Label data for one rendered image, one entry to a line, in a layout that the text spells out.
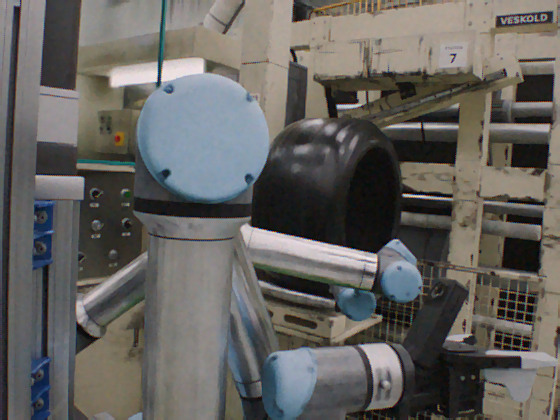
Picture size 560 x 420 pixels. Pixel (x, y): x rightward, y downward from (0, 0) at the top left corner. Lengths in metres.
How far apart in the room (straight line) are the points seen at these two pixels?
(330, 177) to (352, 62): 0.62
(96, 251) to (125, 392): 0.50
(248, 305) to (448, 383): 0.26
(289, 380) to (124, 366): 1.31
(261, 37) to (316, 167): 0.60
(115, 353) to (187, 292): 1.32
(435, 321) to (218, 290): 0.28
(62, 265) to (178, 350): 0.34
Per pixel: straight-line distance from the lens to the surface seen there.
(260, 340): 0.66
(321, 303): 1.53
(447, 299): 0.65
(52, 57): 0.80
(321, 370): 0.57
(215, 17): 2.38
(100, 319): 1.19
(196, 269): 0.47
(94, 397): 1.79
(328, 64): 1.94
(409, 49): 1.81
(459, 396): 0.67
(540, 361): 0.69
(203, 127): 0.44
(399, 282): 0.95
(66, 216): 0.78
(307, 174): 1.40
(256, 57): 1.80
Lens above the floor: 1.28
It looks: 3 degrees down
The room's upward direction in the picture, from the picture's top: 4 degrees clockwise
